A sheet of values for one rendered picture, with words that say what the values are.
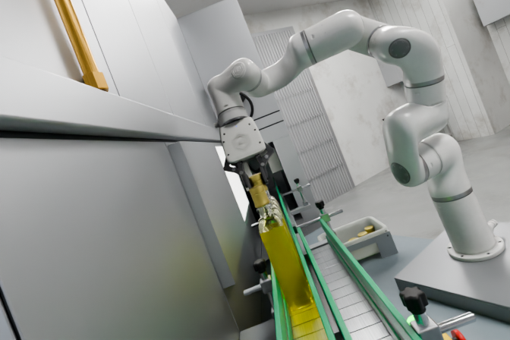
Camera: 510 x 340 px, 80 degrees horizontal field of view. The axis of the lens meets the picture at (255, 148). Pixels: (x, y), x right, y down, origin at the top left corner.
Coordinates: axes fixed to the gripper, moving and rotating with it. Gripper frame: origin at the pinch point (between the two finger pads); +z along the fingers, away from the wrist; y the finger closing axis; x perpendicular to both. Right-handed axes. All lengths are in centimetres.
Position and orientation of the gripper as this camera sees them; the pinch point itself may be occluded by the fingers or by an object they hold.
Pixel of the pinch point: (256, 178)
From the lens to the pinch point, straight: 74.9
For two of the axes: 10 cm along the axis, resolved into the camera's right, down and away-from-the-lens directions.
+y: 9.3, -3.7, -0.2
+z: 3.5, 9.0, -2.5
